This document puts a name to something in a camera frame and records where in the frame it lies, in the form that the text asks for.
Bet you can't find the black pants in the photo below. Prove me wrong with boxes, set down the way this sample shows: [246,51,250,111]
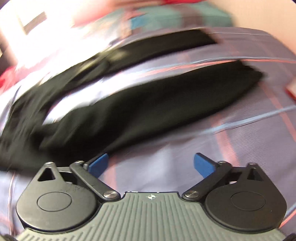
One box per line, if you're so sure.
[1,29,263,172]

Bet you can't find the teal patchwork blanket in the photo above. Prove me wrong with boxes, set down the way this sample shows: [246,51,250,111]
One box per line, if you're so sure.
[106,1,233,34]

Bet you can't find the red folded cloth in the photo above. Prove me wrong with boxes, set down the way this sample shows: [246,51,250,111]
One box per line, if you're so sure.
[285,83,296,101]

